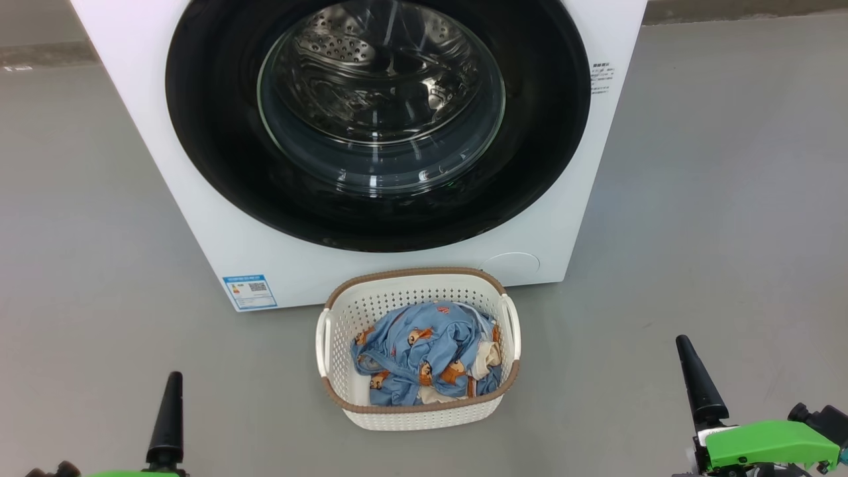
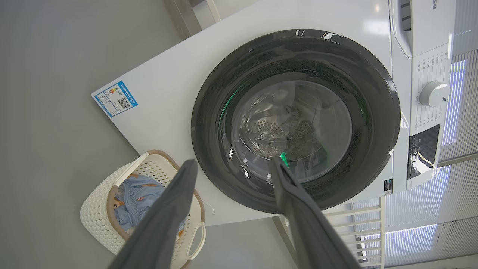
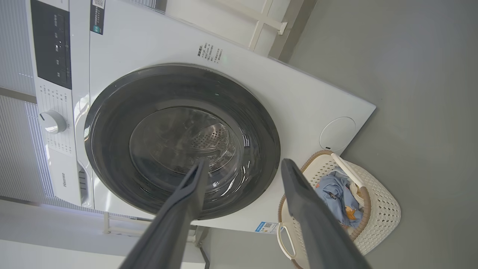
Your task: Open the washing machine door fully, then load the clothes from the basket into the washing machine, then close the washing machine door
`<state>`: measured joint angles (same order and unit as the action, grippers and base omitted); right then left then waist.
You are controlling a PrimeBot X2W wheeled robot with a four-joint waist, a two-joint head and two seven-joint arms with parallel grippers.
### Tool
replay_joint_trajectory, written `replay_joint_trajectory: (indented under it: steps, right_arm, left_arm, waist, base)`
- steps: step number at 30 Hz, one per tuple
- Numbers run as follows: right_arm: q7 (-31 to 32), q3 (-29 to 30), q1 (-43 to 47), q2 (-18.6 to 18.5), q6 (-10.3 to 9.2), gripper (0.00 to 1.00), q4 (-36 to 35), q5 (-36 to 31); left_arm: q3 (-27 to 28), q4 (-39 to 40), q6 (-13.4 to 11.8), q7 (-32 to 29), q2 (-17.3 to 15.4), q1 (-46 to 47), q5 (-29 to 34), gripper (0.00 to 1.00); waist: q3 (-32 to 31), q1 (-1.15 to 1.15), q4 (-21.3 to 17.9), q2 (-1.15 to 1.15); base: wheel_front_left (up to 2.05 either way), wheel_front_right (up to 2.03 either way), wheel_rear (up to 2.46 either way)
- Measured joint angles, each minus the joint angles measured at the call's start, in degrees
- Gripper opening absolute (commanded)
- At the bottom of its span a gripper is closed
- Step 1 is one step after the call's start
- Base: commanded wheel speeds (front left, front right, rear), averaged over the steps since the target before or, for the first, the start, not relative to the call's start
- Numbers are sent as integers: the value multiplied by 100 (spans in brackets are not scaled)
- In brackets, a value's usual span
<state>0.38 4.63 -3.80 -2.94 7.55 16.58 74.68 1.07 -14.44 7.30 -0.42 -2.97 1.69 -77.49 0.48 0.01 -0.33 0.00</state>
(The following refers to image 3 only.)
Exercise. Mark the white front-load washing machine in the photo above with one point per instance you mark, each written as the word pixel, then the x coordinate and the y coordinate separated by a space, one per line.
pixel 291 97

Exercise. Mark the washing machine glass door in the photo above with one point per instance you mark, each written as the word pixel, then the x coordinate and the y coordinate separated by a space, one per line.
pixel 112 149

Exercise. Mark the blue bear-print garment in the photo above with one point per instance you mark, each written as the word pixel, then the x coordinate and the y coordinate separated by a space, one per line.
pixel 330 190

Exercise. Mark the black washer display panel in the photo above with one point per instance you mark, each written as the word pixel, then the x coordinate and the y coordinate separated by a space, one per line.
pixel 50 45

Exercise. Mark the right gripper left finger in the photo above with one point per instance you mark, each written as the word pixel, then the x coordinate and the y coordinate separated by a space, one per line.
pixel 179 228

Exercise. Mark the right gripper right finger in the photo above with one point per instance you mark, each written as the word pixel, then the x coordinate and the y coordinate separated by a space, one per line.
pixel 317 228

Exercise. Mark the round white filter cover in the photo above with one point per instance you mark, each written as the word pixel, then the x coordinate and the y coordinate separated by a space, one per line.
pixel 338 132

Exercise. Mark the white metal frame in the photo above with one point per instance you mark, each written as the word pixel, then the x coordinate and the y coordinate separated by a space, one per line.
pixel 261 22

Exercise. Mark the blue energy label sticker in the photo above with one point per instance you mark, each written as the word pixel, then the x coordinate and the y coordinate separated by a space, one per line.
pixel 267 227

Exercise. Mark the cream perforated laundry basket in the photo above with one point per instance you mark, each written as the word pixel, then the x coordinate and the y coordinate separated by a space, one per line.
pixel 381 209

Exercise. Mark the silver washer control knob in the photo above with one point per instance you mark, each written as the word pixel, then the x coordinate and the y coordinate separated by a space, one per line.
pixel 53 121

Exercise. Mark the blue patterned clothes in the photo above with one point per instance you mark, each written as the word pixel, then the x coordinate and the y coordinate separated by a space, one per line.
pixel 349 217

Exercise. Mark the dark QR code sticker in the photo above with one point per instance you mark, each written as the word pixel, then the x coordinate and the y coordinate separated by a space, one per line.
pixel 98 15

